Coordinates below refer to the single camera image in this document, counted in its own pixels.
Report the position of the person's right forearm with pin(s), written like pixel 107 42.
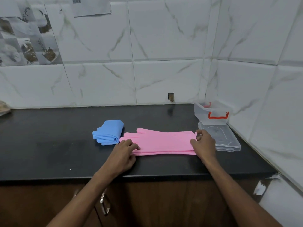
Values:
pixel 241 196

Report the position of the paper sheet with square code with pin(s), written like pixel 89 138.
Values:
pixel 94 9

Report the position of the plastic bag of snacks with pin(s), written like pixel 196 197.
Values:
pixel 4 108

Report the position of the clear plastic lid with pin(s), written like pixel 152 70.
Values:
pixel 225 139

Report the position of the person's left forearm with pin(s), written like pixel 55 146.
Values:
pixel 80 200

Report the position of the person's right hand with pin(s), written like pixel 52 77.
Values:
pixel 206 148

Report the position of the brown wooden cabinet door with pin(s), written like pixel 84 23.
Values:
pixel 165 203
pixel 30 205

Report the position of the blue silicone glove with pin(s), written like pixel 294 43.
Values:
pixel 101 139
pixel 111 128

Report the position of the person's left hand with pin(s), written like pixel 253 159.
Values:
pixel 123 158

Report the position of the coffee print wall tile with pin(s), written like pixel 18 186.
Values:
pixel 26 40

